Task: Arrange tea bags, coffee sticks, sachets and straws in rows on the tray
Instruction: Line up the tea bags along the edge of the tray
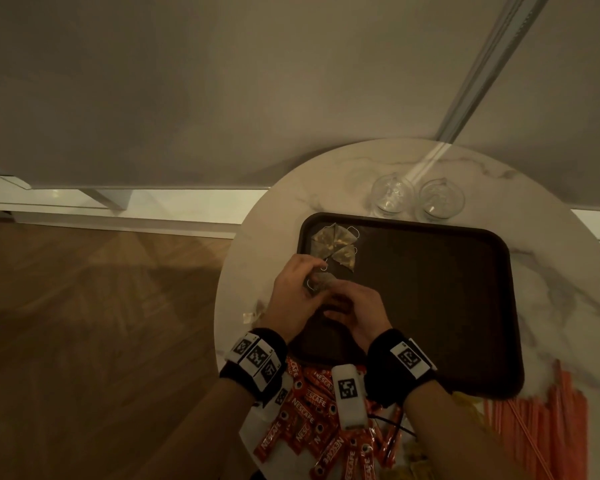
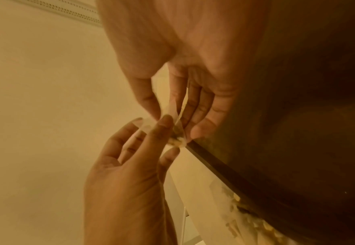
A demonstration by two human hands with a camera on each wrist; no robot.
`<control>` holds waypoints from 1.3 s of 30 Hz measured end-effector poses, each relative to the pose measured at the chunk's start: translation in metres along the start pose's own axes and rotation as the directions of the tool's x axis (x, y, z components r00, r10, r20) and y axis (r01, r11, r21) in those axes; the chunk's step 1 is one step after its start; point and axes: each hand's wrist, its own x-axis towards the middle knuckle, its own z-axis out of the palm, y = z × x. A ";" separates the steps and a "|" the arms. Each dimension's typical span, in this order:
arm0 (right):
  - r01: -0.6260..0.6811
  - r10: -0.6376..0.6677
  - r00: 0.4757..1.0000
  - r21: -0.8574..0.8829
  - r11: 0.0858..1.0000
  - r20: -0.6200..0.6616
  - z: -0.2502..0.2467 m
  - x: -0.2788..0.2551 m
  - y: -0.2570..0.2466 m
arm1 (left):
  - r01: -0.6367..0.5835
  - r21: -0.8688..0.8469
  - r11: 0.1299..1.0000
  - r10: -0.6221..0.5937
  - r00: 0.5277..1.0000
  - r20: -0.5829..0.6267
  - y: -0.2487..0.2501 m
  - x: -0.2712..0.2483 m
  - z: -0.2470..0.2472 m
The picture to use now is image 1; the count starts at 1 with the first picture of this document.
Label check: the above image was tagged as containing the perforated metal wall rail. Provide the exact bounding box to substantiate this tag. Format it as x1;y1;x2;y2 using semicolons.
435;0;553;144

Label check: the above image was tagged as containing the pile of yellow sachets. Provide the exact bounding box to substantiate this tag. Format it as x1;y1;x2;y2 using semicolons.
402;392;487;480

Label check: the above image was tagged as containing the dark brown tray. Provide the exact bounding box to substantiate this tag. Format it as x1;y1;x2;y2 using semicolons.
292;212;525;399

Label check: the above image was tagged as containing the clear glass cup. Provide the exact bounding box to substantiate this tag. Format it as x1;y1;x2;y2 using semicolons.
371;173;415;219
415;177;467;223

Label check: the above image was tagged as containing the person's right hand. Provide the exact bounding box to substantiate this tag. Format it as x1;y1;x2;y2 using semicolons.
322;282;394;353

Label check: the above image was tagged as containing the pile of orange stick packets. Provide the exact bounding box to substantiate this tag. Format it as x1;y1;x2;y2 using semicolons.
482;359;592;480

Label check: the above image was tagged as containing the pile of red Nescafe sachets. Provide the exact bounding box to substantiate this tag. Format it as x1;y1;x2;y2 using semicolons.
252;357;406;480

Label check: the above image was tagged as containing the person's left forearm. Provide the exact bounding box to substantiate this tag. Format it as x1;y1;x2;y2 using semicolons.
145;377;254;480

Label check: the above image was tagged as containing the black right wristband with markers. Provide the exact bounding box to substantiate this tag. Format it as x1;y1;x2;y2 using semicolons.
365;328;439;409

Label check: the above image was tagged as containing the pile of tea bags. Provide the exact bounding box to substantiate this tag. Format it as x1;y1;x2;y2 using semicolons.
239;302;267;325

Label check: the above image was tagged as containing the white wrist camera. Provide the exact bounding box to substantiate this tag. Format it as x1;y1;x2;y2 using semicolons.
259;372;294;411
331;363;371;431

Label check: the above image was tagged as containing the black right camera cable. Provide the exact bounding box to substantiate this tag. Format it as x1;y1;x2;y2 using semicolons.
369;413;417;439

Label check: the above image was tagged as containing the person's left hand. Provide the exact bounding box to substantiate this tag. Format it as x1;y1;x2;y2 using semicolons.
257;253;337;345

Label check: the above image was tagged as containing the round white marble table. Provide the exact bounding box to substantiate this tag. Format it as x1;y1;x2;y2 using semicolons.
0;174;600;253

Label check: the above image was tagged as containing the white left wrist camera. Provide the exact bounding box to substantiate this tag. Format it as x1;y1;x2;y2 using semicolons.
259;372;294;411

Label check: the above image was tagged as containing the person's right forearm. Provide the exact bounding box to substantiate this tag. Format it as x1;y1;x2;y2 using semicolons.
402;379;531;480

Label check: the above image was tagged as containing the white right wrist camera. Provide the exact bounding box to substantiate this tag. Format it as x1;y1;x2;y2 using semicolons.
331;363;371;431

